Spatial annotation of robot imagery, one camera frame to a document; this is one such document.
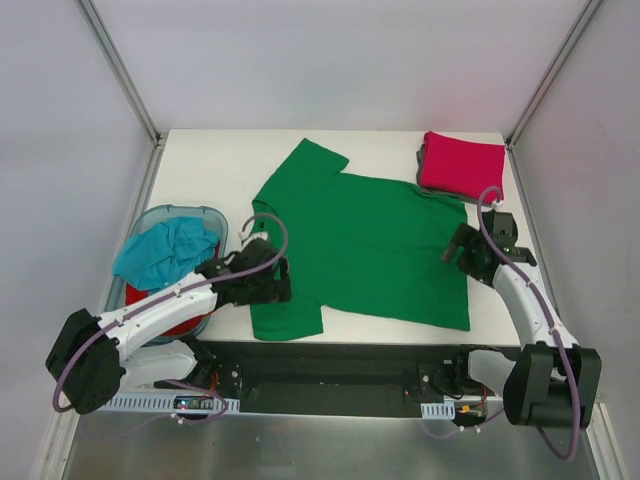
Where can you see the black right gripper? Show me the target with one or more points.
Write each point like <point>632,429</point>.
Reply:
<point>460,245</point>

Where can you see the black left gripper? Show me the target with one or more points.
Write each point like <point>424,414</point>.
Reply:
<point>279,282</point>

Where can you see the green t shirt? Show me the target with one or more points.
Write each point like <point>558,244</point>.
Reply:
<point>357,244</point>

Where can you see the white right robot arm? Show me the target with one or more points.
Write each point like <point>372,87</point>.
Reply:
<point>552,382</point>

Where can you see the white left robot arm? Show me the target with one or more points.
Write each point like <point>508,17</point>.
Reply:
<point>95,356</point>

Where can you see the folded magenta t shirt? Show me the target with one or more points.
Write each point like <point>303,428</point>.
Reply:
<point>462,167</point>

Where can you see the folded grey t shirt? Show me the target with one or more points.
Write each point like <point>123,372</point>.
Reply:
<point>450,194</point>

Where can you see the teal t shirt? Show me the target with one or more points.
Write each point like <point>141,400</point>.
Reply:
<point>165,253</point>

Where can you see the red t shirt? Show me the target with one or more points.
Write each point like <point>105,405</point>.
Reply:
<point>190,326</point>

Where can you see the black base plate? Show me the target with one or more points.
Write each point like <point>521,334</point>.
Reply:
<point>370,380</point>

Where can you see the right white cable duct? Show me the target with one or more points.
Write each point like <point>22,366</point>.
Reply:
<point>438,411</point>

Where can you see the white cable duct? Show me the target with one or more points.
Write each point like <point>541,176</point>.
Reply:
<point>438,411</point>
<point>170,403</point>

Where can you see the left white cable duct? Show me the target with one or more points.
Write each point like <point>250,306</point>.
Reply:
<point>170,403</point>

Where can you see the right aluminium frame post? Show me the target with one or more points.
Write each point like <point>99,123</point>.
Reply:
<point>572,39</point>

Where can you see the aluminium frame post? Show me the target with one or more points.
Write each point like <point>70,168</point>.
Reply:
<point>572,39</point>
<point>109,50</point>

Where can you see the left aluminium frame post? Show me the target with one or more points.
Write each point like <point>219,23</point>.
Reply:
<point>109,50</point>

